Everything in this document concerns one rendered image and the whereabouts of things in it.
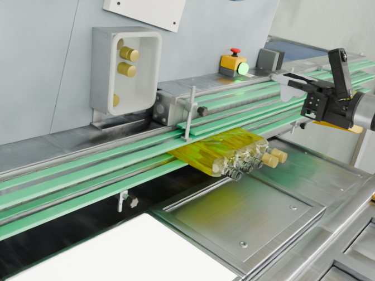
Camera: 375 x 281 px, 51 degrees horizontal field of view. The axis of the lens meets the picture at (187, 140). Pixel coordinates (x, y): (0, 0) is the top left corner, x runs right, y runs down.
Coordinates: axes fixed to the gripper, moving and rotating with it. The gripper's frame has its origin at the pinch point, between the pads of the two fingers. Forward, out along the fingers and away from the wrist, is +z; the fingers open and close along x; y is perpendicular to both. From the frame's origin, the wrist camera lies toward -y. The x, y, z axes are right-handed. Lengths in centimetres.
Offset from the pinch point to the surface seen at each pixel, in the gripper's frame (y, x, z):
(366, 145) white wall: 213, 592, 103
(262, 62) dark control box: 12, 61, 40
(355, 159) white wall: 243, 590, 113
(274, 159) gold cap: 28.8, 13.0, 2.2
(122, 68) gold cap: 7.1, -18.5, 38.9
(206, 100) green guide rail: 16.6, 6.6, 26.8
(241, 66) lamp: 9.7, 35.2, 33.9
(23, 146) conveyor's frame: 24, -48, 39
